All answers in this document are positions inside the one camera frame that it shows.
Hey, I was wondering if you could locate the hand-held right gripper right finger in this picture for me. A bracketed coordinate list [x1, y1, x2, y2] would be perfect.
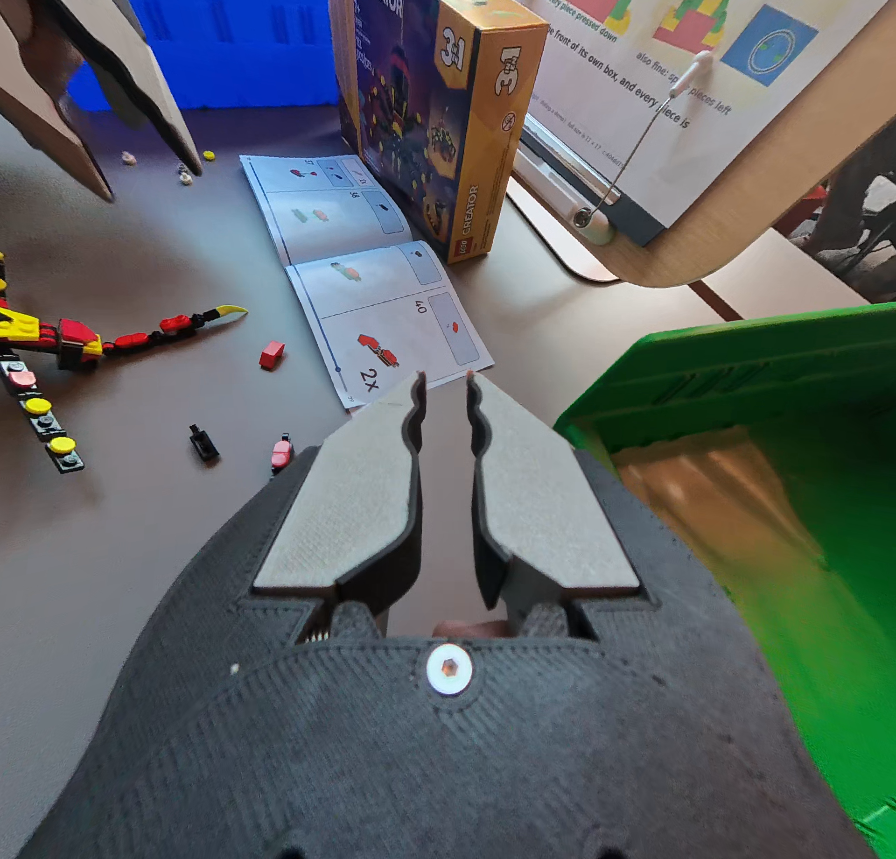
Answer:
[465, 371, 641, 611]

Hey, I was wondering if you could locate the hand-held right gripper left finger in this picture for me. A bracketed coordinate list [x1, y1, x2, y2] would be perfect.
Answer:
[252, 371, 428, 636]

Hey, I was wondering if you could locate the lego instruction booklet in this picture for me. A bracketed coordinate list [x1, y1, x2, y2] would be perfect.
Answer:
[239, 154, 495, 410]

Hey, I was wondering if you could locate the black yellow lego scorpion model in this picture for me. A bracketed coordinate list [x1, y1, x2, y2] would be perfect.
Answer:
[0, 251, 250, 475]

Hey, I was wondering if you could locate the lego set box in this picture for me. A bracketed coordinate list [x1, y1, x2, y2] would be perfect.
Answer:
[325, 0, 550, 265]

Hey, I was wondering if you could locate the thin metal wire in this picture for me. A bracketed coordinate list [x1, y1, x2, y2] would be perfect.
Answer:
[590, 78, 695, 220]

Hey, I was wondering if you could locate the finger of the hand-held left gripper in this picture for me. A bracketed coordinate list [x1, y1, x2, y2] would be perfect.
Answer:
[0, 0, 114, 203]
[41, 0, 205, 176]

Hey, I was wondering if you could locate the blue plastic bin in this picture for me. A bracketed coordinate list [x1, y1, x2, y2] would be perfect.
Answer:
[66, 0, 342, 113]

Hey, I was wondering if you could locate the black sheet ledge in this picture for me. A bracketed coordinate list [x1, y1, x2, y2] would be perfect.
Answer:
[521, 113, 666, 248]

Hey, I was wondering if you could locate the printed instruction sheet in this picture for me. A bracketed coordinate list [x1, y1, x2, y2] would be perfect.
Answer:
[462, 0, 896, 228]

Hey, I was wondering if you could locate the white cylinder knob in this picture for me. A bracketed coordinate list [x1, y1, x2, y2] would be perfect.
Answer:
[572, 204, 617, 246]

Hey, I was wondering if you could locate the white peg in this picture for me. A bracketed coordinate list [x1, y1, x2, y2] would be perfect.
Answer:
[668, 49, 715, 99]

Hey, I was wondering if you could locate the green plastic bin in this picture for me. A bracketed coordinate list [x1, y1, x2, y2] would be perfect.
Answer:
[553, 302, 896, 859]

